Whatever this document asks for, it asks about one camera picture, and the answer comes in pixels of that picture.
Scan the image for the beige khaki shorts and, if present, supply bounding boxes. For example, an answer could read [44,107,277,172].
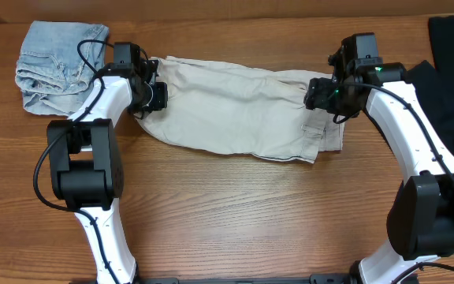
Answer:
[139,56,344,163]

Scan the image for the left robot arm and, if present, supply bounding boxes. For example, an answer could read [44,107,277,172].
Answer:
[33,43,168,283]

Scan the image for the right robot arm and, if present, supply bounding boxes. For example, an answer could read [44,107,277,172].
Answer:
[303,33,454,284]

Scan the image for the folded light blue jeans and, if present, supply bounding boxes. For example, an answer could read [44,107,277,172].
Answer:
[15,21,109,116]

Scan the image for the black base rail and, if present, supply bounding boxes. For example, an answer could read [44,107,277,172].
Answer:
[132,273,419,284]

